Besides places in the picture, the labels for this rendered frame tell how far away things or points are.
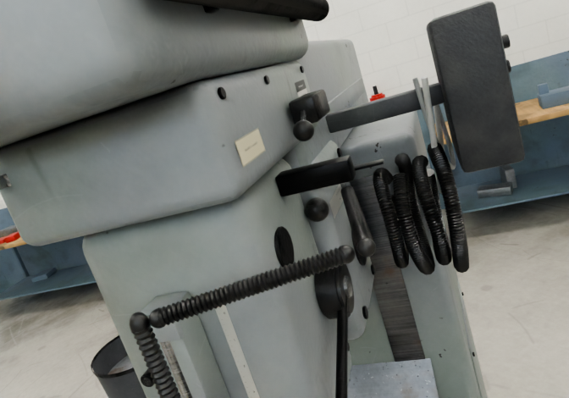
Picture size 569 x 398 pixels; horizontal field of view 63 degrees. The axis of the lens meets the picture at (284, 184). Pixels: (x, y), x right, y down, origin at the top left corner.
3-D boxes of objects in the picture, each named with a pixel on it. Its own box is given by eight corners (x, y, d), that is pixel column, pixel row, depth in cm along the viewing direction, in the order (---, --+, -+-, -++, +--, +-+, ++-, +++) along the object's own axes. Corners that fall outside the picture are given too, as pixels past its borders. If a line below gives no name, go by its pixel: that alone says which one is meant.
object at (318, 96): (314, 140, 46) (302, 101, 46) (278, 150, 48) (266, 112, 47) (334, 119, 58) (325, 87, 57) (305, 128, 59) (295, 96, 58)
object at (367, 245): (379, 257, 33) (374, 239, 33) (360, 262, 33) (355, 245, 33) (355, 193, 50) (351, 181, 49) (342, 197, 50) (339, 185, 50)
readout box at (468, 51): (537, 160, 60) (505, -5, 55) (463, 175, 63) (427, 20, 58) (508, 130, 78) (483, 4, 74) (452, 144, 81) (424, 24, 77)
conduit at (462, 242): (482, 295, 65) (449, 155, 60) (369, 309, 70) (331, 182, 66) (468, 241, 82) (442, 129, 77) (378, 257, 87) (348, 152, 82)
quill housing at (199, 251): (341, 486, 47) (240, 193, 40) (169, 486, 54) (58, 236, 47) (361, 363, 64) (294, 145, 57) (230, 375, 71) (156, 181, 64)
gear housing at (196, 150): (246, 201, 36) (203, 76, 34) (19, 254, 44) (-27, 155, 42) (324, 125, 67) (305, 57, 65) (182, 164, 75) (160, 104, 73)
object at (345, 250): (151, 334, 32) (144, 317, 32) (154, 325, 34) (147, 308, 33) (380, 256, 33) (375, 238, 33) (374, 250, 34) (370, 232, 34)
